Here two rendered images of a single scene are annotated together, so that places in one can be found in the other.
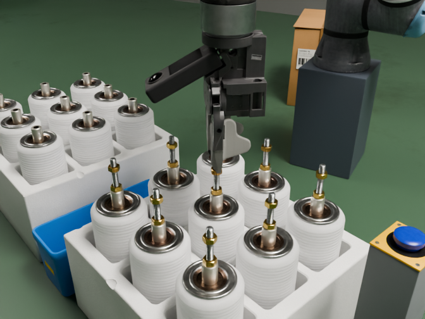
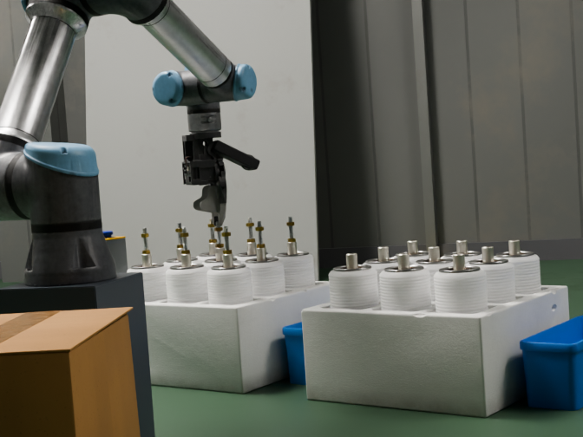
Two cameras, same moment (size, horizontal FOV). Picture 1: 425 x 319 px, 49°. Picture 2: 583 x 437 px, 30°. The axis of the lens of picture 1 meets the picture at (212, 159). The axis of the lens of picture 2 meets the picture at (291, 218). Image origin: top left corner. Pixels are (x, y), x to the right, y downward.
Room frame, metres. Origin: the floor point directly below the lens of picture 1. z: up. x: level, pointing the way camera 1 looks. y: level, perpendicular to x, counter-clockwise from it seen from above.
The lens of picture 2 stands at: (3.07, -0.38, 0.49)
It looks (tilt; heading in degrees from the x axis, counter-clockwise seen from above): 4 degrees down; 167
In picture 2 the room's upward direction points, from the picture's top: 4 degrees counter-clockwise
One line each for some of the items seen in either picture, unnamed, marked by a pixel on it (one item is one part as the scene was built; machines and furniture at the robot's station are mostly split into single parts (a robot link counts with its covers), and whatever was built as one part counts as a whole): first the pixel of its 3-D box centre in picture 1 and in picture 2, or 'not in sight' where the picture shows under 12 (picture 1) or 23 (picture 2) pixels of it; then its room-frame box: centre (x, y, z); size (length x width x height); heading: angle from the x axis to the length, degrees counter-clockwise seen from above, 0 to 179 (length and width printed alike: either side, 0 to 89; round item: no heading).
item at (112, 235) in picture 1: (123, 245); (295, 293); (0.65, 0.16, 0.16); 0.10 x 0.10 x 0.18
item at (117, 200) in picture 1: (117, 197); (291, 249); (0.65, 0.16, 0.26); 0.02 x 0.02 x 0.03
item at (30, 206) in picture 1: (76, 164); (439, 342); (1.05, 0.36, 0.09); 0.39 x 0.39 x 0.18; 40
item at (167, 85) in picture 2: not in sight; (184, 88); (0.73, -0.07, 0.64); 0.11 x 0.11 x 0.08; 50
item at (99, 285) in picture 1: (215, 278); (225, 330); (0.64, -0.01, 0.09); 0.39 x 0.39 x 0.18; 42
